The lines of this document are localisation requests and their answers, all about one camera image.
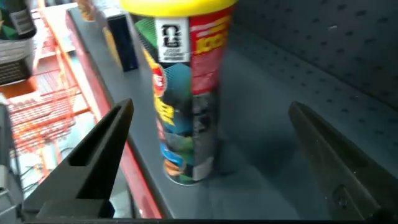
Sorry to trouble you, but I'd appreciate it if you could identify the yellow-lidded printed snack can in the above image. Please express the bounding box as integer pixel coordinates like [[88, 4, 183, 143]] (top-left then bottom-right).
[[119, 0, 239, 187]]

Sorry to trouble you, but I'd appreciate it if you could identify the grey pack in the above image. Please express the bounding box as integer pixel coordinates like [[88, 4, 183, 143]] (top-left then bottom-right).
[[0, 37, 35, 86]]

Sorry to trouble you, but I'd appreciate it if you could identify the dark blue box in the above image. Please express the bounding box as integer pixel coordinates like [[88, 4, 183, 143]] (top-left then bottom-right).
[[98, 7, 140, 73]]

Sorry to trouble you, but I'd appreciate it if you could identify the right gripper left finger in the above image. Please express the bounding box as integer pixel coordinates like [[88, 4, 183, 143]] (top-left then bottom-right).
[[21, 98, 135, 219]]

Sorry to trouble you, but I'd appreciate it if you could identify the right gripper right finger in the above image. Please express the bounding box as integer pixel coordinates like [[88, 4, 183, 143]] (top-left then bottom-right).
[[287, 101, 398, 222]]

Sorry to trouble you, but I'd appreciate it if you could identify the dark green can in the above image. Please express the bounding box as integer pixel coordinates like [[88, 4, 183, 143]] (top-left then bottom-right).
[[0, 0, 38, 40]]

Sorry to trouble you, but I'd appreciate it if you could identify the black shop shelf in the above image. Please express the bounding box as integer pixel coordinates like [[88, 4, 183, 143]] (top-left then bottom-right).
[[65, 0, 398, 220]]

